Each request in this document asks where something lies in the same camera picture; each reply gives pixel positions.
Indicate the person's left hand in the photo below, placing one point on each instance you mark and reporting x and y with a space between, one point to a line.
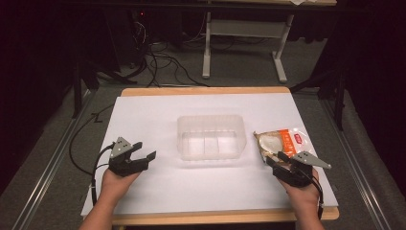
117 182

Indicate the person's right hand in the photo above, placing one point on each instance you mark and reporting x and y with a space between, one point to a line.
301 193

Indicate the black metal stand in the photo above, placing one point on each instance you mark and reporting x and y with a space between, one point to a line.
332 89
83 76

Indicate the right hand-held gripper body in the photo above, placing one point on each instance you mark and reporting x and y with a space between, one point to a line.
298 169

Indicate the white metal desk frame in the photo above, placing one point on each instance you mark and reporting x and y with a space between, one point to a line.
242 41

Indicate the clear plastic container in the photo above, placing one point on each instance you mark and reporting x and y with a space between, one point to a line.
211 137

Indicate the orange and clear snack packet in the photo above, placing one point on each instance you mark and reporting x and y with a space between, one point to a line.
281 143

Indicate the wooden table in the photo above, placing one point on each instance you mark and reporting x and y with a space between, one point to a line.
204 91

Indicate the white sheet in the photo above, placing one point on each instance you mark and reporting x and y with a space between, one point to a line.
204 179

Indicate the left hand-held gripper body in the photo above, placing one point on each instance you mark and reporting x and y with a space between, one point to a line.
125 161

